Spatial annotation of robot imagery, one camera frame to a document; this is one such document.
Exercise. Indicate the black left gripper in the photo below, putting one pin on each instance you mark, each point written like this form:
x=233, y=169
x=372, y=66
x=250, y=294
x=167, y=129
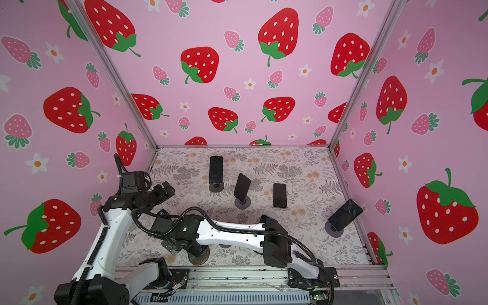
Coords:
x=162, y=196

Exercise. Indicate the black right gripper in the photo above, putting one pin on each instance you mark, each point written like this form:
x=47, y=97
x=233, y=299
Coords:
x=168, y=234

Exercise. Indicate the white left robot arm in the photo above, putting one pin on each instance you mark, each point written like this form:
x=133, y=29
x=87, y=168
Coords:
x=95, y=281

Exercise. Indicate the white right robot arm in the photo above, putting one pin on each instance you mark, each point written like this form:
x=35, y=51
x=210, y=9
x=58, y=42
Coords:
x=267, y=238

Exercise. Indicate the wooden base grey stand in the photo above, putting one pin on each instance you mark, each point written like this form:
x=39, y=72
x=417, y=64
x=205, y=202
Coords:
x=198, y=260

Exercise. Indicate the back black round stand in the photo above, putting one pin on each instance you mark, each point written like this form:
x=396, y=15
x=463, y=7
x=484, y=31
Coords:
x=216, y=187

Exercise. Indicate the middle grey round stand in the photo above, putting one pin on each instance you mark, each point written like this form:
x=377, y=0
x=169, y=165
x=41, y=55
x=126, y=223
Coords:
x=242, y=205

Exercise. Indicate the far right grey stand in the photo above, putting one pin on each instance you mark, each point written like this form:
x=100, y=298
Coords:
x=332, y=231

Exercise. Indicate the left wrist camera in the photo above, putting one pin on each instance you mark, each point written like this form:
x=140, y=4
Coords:
x=134, y=182

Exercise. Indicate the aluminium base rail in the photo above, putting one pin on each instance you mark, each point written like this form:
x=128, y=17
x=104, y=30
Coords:
x=353, y=284

